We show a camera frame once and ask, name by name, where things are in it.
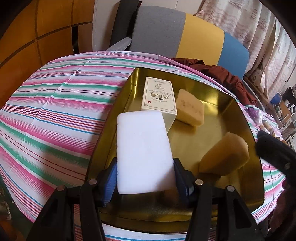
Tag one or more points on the white printed carton box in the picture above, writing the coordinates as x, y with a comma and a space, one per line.
159, 95

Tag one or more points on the yellow sponge near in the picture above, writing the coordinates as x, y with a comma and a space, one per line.
226, 156

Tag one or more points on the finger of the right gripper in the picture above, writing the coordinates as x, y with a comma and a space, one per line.
275, 153

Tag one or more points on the white chair armrest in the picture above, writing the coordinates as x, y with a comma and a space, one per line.
121, 45

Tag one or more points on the yellow sponge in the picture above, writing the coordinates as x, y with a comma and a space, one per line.
190, 109
226, 156

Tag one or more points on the dark red garment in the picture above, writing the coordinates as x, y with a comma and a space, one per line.
223, 77

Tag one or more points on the blue cup on desk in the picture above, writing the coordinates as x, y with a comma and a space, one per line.
276, 99

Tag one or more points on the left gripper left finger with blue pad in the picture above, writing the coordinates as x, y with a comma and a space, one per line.
109, 182

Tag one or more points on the orange wooden wardrobe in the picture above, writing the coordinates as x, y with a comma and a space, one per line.
41, 32

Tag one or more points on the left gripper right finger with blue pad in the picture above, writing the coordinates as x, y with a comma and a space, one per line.
183, 180

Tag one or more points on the black rolled mat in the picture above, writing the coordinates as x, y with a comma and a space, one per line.
124, 20

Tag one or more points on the wooden desk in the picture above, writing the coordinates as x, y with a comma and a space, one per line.
280, 112

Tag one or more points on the grey yellow blue chair back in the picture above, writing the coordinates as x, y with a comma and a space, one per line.
175, 34

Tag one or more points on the yellow sponge far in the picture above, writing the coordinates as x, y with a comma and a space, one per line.
190, 109

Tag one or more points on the patterned beige curtain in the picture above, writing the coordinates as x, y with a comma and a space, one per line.
271, 51

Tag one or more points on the white foam sponge block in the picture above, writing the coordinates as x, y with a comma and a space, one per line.
144, 159

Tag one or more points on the striped pink green bedsheet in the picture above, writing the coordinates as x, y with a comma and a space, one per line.
50, 125

